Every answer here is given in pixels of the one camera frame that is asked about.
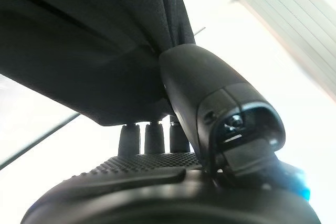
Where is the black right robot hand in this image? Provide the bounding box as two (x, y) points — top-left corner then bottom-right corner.
(20, 43), (322, 224)

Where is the black garment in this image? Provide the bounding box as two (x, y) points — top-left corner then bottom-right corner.
(0, 0), (196, 127)

